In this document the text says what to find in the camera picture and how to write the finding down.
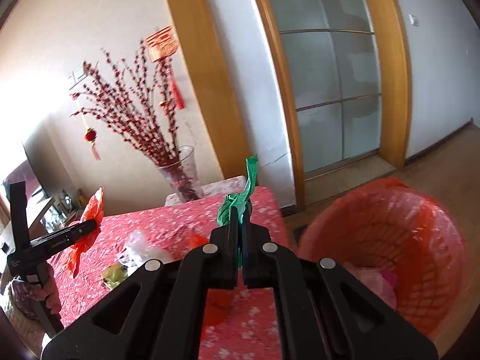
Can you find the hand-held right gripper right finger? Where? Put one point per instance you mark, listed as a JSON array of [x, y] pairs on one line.
[[255, 249]]

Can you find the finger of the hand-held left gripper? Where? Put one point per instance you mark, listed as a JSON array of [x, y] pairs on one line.
[[67, 237]]

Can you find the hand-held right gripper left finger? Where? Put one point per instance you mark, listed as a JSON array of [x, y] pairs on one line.
[[225, 242]]

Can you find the green plastic bag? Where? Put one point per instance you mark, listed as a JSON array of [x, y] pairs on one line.
[[232, 204]]

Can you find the purple plastic bag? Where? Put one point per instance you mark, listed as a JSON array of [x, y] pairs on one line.
[[390, 278]]

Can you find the wastebasket with red liner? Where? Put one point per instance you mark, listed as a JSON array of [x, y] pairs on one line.
[[412, 240]]

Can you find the person's left hand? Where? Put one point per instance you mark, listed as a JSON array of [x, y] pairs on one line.
[[52, 292]]

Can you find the small shelf ornaments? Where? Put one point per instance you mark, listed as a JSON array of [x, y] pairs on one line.
[[71, 206]]

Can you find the brown television cabinet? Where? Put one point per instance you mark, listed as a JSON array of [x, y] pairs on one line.
[[43, 213]]

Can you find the yellow-green wrapper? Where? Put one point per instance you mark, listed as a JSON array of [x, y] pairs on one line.
[[114, 274]]

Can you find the red floral tablecloth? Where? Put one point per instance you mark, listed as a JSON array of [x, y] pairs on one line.
[[157, 225]]

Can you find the clear plastic bag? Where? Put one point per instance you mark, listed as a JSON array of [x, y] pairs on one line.
[[137, 244]]

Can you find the flat screen television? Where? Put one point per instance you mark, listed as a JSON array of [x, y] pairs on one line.
[[22, 180]]

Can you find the clear glass vase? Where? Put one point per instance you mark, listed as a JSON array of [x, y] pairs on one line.
[[183, 180]]

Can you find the small red lantern ornament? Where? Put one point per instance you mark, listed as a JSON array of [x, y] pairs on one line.
[[90, 135]]

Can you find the red berry branches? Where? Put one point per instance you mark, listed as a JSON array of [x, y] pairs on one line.
[[131, 120]]

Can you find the frosted glass door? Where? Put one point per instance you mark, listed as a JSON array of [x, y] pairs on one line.
[[322, 75]]

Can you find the white wall light switch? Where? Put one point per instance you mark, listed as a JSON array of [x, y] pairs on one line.
[[79, 75]]

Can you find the wooden wall trim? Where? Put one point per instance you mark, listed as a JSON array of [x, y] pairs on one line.
[[195, 63]]

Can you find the red tasselled wall ornament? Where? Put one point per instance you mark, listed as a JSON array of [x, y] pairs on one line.
[[161, 45]]

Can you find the wooden door frame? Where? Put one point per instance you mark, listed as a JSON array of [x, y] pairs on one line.
[[393, 82]]

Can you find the small white wall switch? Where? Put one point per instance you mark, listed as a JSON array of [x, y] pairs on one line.
[[414, 20]]

